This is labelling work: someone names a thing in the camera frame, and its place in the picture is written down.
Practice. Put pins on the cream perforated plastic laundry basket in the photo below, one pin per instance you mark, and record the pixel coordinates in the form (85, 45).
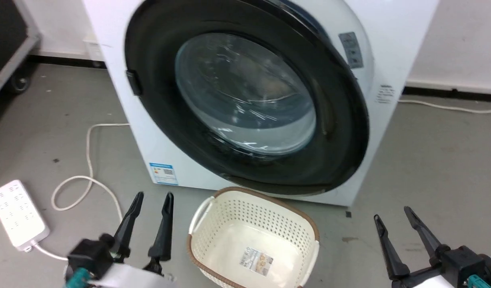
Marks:
(249, 236)

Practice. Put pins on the barcode label in basket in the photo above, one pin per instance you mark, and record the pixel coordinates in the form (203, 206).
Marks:
(256, 260)

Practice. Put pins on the black caster wheel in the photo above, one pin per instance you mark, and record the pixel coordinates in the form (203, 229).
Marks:
(20, 82)

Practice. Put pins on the blue energy label sticker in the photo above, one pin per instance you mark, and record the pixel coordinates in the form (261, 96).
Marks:
(163, 173)

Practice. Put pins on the white power strip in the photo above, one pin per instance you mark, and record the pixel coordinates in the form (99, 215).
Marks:
(17, 214)

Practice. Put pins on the white front-load washing machine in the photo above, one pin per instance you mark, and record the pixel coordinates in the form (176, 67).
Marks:
(393, 36)

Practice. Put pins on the grey rectangular sticker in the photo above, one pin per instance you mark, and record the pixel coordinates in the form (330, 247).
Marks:
(351, 49)

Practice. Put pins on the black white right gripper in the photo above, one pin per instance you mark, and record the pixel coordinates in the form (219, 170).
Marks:
(461, 268)

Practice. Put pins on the round black glass washer door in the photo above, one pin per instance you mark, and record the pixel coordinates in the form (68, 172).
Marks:
(245, 92)

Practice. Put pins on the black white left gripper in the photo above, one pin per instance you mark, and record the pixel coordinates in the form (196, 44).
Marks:
(95, 258)

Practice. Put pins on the white text sticker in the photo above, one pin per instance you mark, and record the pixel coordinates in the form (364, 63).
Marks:
(384, 94)

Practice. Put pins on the black case with grey frame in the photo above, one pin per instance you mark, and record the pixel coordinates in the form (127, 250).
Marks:
(3, 36)

